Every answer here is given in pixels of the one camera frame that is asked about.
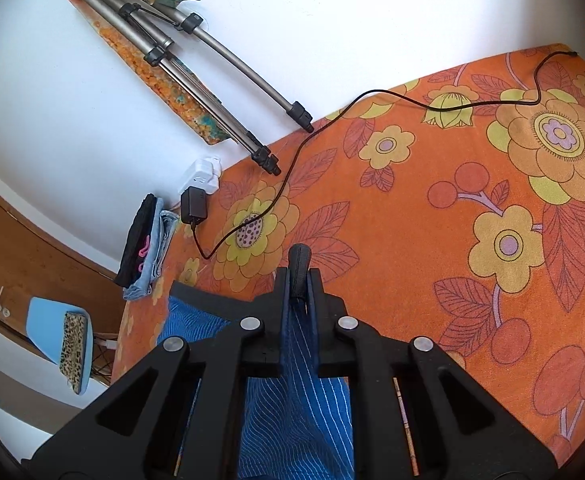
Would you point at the blue striped boxer shorts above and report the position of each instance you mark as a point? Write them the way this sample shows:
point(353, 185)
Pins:
point(298, 425)

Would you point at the light blue folded jeans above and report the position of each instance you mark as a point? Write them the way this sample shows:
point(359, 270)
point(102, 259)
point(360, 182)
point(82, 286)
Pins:
point(163, 229)

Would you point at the leopard print cloth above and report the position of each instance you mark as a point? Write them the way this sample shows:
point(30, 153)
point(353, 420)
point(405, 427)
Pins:
point(72, 355)

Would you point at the orange floral scarf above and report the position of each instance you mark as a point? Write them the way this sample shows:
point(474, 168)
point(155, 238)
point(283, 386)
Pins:
point(179, 100)

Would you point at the black folded garment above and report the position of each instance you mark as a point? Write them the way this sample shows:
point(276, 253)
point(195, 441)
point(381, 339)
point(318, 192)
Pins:
point(137, 243)

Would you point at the light blue chair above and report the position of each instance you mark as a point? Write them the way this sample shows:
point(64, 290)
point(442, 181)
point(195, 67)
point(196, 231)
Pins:
point(44, 328)

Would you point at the wooden door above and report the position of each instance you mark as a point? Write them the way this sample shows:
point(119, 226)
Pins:
point(34, 264)

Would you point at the black power adapter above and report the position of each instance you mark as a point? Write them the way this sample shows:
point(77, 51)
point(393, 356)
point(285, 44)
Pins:
point(194, 206)

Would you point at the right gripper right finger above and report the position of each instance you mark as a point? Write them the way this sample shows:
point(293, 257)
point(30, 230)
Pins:
point(416, 414)

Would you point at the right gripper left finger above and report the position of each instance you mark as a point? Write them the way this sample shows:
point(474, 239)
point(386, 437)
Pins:
point(178, 413)

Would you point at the orange floral bedsheet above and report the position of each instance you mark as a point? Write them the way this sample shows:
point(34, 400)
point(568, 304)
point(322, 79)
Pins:
point(454, 209)

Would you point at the white power strip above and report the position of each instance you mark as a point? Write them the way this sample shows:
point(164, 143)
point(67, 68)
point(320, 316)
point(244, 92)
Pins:
point(203, 173)

